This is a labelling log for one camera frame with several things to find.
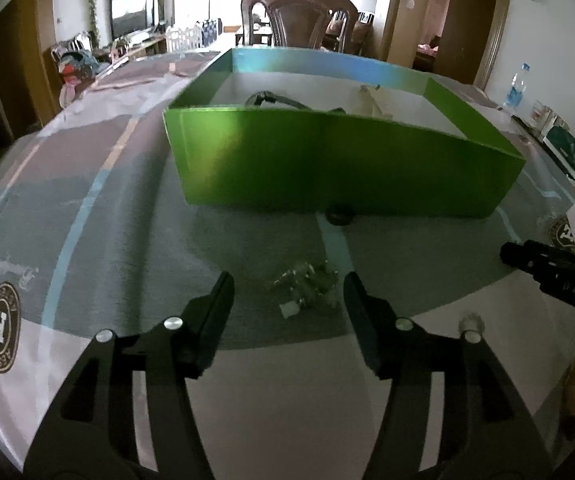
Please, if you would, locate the flat screen television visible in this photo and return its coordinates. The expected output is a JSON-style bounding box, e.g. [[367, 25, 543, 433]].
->
[[110, 0, 154, 39]]

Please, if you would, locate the clear plastic water bottle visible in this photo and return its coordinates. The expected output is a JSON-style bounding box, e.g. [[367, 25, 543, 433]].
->
[[502, 63, 530, 110]]

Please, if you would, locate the red and blue bag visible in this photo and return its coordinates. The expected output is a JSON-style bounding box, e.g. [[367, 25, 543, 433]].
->
[[56, 50, 101, 88]]

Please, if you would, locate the pink crystal bead bracelet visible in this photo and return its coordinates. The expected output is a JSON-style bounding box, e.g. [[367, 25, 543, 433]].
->
[[457, 313, 486, 336]]

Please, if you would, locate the green bead chain bracelet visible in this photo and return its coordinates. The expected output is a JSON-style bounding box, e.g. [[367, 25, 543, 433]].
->
[[271, 261, 342, 319]]

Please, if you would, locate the small black round object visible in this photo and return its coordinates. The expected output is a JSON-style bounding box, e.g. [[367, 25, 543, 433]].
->
[[324, 205, 356, 226]]

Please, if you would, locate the dark wooden carved chair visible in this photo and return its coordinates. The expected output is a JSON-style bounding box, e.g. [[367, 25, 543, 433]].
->
[[241, 0, 359, 52]]

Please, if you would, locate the green cardboard box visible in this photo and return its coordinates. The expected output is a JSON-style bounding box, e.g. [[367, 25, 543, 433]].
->
[[164, 47, 525, 218]]

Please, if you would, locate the patterned grey white tablecloth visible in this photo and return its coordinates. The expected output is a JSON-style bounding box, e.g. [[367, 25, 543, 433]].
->
[[0, 53, 575, 479]]

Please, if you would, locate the black cord necklace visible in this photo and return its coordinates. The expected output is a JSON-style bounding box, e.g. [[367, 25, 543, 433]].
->
[[243, 90, 347, 114]]

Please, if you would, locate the green white box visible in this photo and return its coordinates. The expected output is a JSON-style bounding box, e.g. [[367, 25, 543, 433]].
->
[[542, 126, 575, 182]]

